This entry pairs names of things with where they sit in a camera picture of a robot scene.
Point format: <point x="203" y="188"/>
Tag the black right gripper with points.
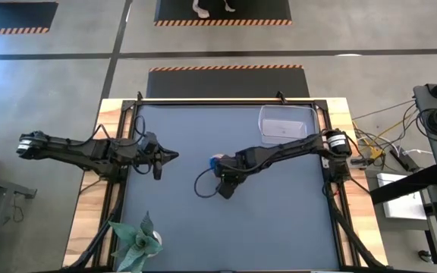
<point x="231" y="167"/>

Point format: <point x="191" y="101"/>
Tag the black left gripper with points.
<point x="150" y="151"/>

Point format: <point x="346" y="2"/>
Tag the small blue measuring cup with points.
<point x="214" y="162"/>

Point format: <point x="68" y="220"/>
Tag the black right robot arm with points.
<point x="279" y="149"/>

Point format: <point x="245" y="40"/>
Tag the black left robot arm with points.
<point x="82" y="151"/>

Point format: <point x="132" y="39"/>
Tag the clear plastic basket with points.
<point x="287" y="125"/>

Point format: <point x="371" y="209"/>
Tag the white plant pot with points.
<point x="158" y="238"/>

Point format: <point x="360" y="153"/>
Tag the black striped-edge floor mat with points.
<point x="226" y="83"/>
<point x="256" y="11"/>
<point x="13" y="15"/>

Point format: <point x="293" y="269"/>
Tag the artificial green plant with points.
<point x="137" y="242"/>

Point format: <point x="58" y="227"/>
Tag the person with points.
<point x="202" y="13"/>

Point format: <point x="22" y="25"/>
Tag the black power strip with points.
<point x="400" y="159"/>

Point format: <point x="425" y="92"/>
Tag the white box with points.
<point x="400" y="204"/>

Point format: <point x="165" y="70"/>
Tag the black metal bar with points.
<point x="404" y="186"/>

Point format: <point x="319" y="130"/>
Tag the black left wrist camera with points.
<point x="158" y="170"/>

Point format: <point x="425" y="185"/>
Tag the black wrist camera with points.
<point x="228" y="190"/>
<point x="158" y="170"/>

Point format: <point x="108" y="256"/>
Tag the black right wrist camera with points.
<point x="228" y="190"/>

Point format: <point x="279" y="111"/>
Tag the black metal table frame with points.
<point x="128" y="113"/>

